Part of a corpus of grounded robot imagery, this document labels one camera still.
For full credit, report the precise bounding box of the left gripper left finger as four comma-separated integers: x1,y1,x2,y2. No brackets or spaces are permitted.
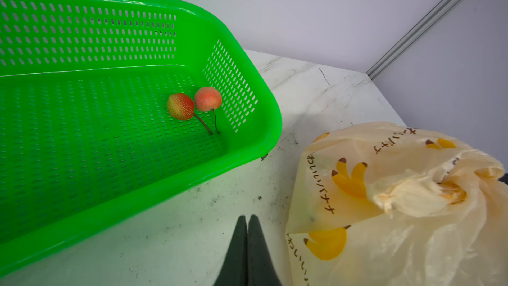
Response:
214,215,247,286

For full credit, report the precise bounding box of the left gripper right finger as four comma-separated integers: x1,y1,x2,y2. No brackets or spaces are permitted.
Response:
247,215,282,286

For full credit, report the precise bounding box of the cream banana print plastic bag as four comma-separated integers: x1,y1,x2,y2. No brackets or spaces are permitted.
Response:
286,122,507,285

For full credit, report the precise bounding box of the green plastic basket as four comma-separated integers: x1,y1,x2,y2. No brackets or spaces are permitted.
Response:
1,0,283,276

